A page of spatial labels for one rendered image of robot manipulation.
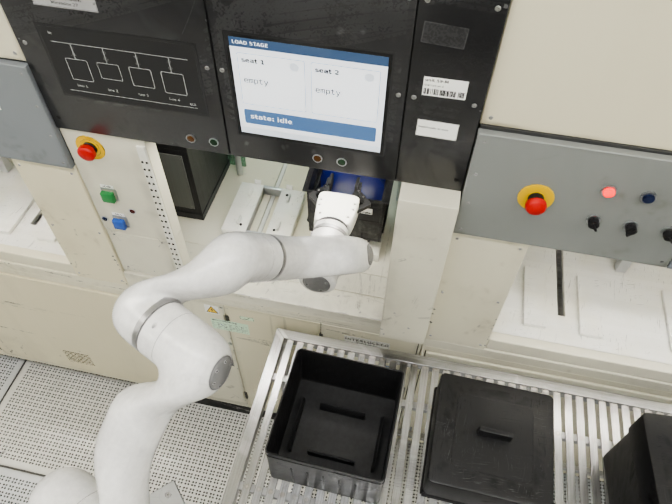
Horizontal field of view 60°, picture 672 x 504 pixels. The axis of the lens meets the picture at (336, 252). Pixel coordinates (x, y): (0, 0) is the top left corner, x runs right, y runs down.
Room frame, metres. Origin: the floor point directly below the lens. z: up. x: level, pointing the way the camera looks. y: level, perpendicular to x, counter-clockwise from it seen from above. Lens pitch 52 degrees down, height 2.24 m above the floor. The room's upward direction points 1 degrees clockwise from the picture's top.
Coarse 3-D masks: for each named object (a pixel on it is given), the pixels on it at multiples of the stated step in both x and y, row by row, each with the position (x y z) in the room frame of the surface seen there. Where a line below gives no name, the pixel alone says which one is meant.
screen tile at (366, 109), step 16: (320, 64) 0.88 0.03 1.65; (320, 80) 0.88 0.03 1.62; (336, 80) 0.87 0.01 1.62; (352, 80) 0.87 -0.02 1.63; (320, 96) 0.88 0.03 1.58; (368, 96) 0.86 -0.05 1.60; (320, 112) 0.88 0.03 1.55; (336, 112) 0.87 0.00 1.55; (352, 112) 0.87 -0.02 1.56; (368, 112) 0.86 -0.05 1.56
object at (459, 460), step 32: (448, 384) 0.67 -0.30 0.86; (480, 384) 0.67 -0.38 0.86; (448, 416) 0.58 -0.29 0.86; (480, 416) 0.58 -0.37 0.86; (512, 416) 0.59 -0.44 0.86; (544, 416) 0.59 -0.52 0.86; (448, 448) 0.50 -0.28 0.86; (480, 448) 0.50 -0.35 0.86; (512, 448) 0.51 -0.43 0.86; (544, 448) 0.51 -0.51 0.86; (448, 480) 0.43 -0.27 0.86; (480, 480) 0.43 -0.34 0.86; (512, 480) 0.43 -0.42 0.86; (544, 480) 0.43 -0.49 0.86
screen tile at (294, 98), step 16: (240, 64) 0.91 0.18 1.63; (256, 64) 0.90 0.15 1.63; (272, 64) 0.90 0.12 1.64; (304, 64) 0.89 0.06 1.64; (240, 80) 0.91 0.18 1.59; (288, 80) 0.89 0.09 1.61; (304, 80) 0.89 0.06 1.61; (256, 96) 0.90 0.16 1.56; (272, 96) 0.90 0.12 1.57; (288, 96) 0.89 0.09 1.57; (304, 96) 0.89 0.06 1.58
